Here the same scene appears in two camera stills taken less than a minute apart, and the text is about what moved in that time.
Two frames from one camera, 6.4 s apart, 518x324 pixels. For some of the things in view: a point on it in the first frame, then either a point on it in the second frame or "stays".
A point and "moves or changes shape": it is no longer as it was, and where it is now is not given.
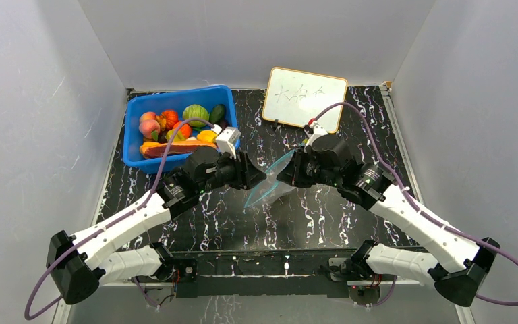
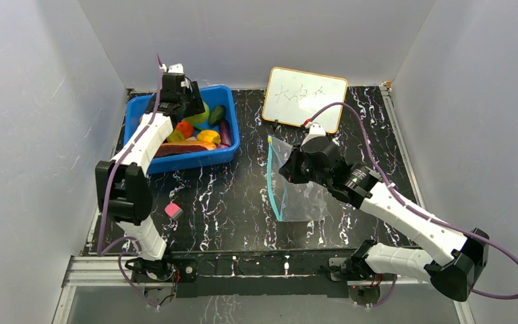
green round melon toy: (195, 111) stays
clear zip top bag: (272, 188) moves or changes shape
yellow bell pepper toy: (207, 136) stays
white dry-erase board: (295, 97) stays
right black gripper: (303, 168) stays
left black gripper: (247, 175) → (195, 105)
